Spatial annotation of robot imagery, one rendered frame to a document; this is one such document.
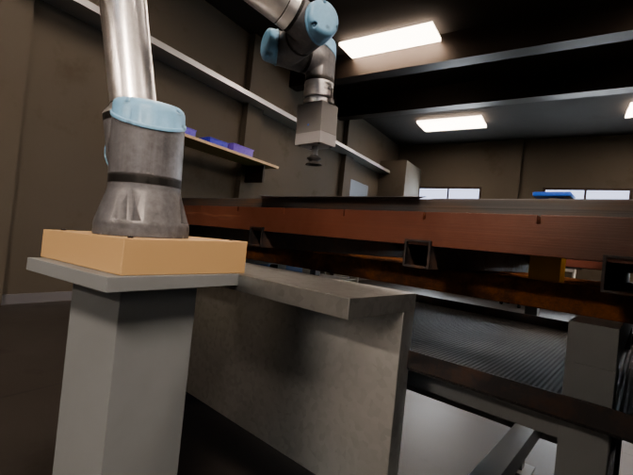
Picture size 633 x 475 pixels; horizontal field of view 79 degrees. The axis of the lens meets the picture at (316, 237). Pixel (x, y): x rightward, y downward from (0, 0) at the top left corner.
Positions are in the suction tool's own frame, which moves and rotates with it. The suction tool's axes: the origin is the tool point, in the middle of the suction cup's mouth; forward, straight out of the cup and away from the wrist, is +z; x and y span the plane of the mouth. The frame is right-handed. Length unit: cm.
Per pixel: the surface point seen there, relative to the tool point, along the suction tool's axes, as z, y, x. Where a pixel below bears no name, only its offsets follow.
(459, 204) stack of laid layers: 10.4, -39.9, 4.9
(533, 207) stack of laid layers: 11, -52, 5
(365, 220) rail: 14.1, -23.2, 9.2
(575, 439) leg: 45, -60, 6
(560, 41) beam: -197, 13, -383
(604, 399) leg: 38, -63, 5
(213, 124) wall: -106, 343, -194
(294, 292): 26.9, -24.5, 29.8
